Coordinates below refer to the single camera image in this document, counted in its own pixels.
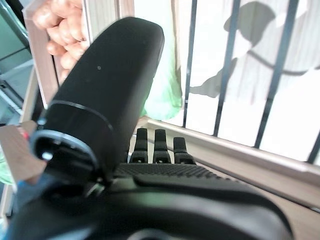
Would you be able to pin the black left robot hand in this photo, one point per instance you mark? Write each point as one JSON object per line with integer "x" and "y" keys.
{"x": 112, "y": 87}

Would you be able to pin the green white napa cabbage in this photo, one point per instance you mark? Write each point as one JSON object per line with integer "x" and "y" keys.
{"x": 167, "y": 100}

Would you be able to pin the brown potato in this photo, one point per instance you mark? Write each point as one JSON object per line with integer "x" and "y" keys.
{"x": 65, "y": 35}
{"x": 53, "y": 13}

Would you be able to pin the slatted wooden crate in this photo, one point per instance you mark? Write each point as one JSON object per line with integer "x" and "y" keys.
{"x": 250, "y": 160}
{"x": 40, "y": 70}

